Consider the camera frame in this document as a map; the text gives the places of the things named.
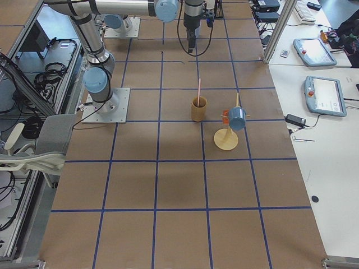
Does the light blue cup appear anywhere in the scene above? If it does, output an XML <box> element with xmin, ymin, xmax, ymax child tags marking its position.
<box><xmin>228</xmin><ymin>106</ymin><xmax>246</xmax><ymax>131</ymax></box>

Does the white keyboard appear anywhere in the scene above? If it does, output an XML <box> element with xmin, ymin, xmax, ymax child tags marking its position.
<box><xmin>293</xmin><ymin>1</ymin><xmax>316</xmax><ymax>25</ymax></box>

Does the far teach pendant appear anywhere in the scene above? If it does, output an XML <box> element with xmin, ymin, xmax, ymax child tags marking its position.
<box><xmin>293</xmin><ymin>38</ymin><xmax>337</xmax><ymax>67</ymax></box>

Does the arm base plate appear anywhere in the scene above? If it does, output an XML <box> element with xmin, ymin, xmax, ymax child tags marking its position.
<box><xmin>81</xmin><ymin>87</ymin><xmax>131</xmax><ymax>124</ymax></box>
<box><xmin>103</xmin><ymin>17</ymin><xmax>141</xmax><ymax>39</ymax></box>

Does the near teach pendant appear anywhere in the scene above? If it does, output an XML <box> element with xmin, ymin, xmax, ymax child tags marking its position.
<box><xmin>303</xmin><ymin>76</ymin><xmax>347</xmax><ymax>117</ymax></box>

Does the black wire mug rack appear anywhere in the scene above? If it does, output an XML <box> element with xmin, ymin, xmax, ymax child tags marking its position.
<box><xmin>202</xmin><ymin>0</ymin><xmax>224</xmax><ymax>19</ymax></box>

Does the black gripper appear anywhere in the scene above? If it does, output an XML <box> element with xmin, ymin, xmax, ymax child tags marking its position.
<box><xmin>186</xmin><ymin>28</ymin><xmax>196</xmax><ymax>54</ymax></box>

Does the black power adapter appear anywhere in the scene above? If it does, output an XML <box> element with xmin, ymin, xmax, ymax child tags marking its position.
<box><xmin>285</xmin><ymin>114</ymin><xmax>306</xmax><ymax>127</ymax></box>

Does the orange cup on stand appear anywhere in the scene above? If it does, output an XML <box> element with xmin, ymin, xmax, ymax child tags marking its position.
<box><xmin>221</xmin><ymin>109</ymin><xmax>229</xmax><ymax>125</ymax></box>

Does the grey office chair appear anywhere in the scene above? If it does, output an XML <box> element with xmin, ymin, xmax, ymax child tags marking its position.
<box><xmin>1</xmin><ymin>114</ymin><xmax>76</xmax><ymax>188</ymax></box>

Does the wooden cylindrical cup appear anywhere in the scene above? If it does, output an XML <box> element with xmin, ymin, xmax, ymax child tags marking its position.
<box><xmin>191</xmin><ymin>96</ymin><xmax>207</xmax><ymax>122</ymax></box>

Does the aluminium frame post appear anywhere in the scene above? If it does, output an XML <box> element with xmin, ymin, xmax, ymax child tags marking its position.
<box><xmin>263</xmin><ymin>0</ymin><xmax>297</xmax><ymax>64</ymax></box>

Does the white remote control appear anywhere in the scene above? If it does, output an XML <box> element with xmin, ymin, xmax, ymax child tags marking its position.
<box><xmin>280</xmin><ymin>49</ymin><xmax>290</xmax><ymax>58</ymax></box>

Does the teach pendant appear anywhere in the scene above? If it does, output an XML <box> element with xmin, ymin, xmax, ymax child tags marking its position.
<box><xmin>303</xmin><ymin>76</ymin><xmax>347</xmax><ymax>117</ymax></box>
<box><xmin>293</xmin><ymin>38</ymin><xmax>337</xmax><ymax>67</ymax></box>

